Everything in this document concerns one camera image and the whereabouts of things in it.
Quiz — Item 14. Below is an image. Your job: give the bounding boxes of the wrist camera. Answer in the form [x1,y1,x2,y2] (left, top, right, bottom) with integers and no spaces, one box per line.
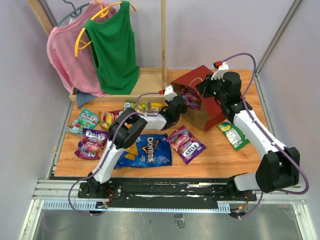
[158,84,178,101]
[211,61,229,81]

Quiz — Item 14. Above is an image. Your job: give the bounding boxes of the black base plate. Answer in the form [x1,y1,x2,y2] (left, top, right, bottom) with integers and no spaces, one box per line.
[78,177,257,210]

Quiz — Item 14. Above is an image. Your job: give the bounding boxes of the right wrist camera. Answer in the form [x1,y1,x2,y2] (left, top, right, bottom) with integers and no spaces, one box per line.
[211,61,229,81]

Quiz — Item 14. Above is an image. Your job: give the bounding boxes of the dark blue snack wrapper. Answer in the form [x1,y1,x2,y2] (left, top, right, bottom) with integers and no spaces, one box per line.
[114,134,172,169]

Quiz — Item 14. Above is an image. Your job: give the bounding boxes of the red paper bag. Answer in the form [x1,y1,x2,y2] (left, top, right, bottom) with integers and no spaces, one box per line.
[170,64,248,132]

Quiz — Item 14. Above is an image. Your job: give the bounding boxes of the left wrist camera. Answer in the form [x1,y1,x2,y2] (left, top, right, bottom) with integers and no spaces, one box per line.
[158,84,178,101]

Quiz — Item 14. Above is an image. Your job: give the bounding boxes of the aluminium rail frame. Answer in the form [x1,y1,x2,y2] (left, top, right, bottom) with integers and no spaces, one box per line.
[18,0,320,240]

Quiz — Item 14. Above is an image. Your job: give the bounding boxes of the green candy bag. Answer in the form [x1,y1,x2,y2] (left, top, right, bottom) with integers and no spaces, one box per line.
[217,120,250,151]

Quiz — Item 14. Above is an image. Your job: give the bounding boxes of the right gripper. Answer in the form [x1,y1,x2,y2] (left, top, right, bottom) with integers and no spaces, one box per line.
[195,73,227,103]

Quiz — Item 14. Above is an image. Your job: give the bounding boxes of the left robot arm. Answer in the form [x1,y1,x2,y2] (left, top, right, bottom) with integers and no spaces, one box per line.
[86,95,188,198]

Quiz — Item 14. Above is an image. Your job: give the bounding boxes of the teal Fox's candy bag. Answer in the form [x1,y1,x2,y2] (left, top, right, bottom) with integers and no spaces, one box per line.
[64,109,100,136]

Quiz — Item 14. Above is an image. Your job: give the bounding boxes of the wooden clothes rack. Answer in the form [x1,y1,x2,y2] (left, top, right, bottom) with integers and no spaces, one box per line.
[28,0,169,103]

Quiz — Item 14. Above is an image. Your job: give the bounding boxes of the yellow M&M's bag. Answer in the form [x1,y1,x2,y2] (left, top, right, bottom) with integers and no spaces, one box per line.
[150,102,163,113]

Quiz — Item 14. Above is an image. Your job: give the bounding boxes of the pink shirt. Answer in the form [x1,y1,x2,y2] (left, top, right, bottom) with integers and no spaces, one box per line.
[46,1,107,97]

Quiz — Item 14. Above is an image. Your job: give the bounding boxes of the orange Fox's fruits candy bag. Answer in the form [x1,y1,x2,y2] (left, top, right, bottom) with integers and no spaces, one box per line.
[99,109,123,131]

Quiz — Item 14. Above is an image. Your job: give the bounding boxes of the purple Fox's berries bag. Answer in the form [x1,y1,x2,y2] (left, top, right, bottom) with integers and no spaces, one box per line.
[166,126,206,165]

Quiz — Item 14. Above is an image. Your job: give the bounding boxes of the green tank top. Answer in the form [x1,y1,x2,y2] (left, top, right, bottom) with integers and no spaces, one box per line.
[84,1,140,95]

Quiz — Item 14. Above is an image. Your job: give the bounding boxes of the purple snack pack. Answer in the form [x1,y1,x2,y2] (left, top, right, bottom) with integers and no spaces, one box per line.
[74,128,109,160]

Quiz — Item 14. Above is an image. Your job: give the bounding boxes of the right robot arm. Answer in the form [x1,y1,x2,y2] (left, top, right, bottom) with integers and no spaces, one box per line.
[196,71,300,200]

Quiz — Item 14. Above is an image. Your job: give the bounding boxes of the yellow hanger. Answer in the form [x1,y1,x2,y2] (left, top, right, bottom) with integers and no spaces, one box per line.
[74,0,137,62]

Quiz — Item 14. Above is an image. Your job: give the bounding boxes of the green Fox's spring tea bag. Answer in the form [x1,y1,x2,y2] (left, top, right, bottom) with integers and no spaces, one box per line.
[123,101,150,114]

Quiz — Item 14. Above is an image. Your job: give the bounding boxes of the teal hanger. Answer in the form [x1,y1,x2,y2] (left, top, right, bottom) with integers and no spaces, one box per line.
[56,0,90,27]

